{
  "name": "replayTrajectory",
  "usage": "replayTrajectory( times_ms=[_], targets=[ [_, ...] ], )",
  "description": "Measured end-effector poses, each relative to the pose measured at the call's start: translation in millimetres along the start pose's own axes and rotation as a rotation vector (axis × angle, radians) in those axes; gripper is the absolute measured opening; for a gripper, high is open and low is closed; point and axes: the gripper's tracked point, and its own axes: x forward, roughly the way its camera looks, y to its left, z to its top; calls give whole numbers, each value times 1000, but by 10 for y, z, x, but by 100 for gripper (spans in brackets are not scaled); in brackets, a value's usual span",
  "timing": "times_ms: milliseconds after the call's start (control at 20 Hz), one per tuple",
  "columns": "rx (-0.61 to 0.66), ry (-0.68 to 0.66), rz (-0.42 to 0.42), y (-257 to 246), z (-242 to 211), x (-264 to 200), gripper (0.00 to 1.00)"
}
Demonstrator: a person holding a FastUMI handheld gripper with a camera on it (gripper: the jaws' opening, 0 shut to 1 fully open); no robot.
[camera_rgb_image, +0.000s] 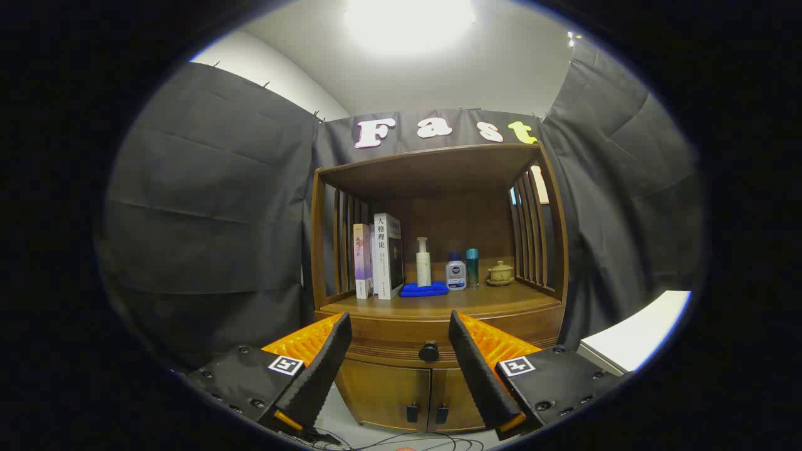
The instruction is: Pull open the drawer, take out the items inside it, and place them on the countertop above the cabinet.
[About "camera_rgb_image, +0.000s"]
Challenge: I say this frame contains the white box-shaped furniture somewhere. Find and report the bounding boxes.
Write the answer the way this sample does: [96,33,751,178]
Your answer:
[576,290,693,376]

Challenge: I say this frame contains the purple book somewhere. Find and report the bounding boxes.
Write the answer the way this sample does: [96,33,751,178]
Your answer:
[353,224,375,299]

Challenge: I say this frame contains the white book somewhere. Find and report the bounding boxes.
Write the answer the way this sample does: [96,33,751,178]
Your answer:
[373,213,405,300]

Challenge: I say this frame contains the black floor cables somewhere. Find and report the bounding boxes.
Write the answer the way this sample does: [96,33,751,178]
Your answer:
[301,426,489,451]

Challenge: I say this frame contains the white pump bottle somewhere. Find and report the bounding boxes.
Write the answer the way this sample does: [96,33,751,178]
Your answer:
[416,237,432,288]

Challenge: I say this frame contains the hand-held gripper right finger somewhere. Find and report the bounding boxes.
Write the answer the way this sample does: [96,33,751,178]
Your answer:
[447,310,629,441]

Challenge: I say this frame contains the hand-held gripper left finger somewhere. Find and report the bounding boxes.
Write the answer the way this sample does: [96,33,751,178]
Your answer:
[186,312,353,434]

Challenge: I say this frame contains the wooden drawer with black knob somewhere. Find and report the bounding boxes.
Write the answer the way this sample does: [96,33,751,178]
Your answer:
[316,306,565,368]

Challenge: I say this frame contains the blue folded cloth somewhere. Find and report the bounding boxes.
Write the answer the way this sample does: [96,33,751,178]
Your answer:
[400,281,449,298]

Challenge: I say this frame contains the wooden countertop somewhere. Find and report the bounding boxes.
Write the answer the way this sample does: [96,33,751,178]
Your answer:
[320,279,561,317]

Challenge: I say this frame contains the white bottle with blue cap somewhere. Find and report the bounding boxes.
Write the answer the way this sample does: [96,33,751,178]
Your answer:
[445,251,467,291]

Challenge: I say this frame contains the wooden cabinet door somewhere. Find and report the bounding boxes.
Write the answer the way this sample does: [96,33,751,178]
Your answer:
[429,368,496,434]
[337,360,432,432]

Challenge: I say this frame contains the ceiling light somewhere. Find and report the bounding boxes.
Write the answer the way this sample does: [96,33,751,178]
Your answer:
[341,0,477,57]

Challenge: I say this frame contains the wooden cabinet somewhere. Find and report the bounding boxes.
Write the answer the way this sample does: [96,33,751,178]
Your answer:
[310,143,570,434]

